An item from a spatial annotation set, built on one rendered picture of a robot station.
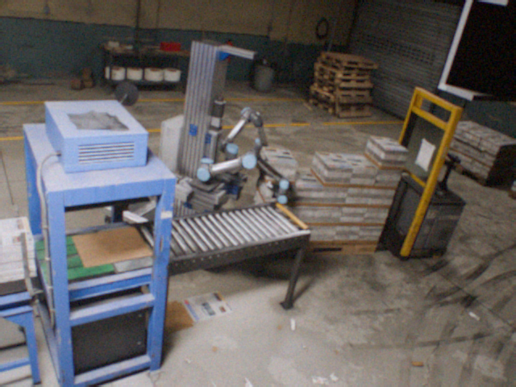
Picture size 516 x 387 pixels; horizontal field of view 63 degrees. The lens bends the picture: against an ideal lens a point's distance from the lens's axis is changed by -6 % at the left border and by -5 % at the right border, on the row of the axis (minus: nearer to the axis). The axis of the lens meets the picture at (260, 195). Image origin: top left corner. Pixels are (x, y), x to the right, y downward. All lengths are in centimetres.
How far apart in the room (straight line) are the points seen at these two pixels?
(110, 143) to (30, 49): 745
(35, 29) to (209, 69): 619
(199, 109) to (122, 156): 171
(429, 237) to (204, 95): 301
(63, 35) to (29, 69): 97
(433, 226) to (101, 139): 392
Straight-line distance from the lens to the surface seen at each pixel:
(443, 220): 531
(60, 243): 243
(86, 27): 988
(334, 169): 441
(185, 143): 423
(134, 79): 976
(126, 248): 314
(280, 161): 417
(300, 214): 451
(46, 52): 982
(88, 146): 240
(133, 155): 249
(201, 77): 400
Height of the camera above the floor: 261
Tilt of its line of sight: 26 degrees down
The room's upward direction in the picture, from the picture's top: 11 degrees clockwise
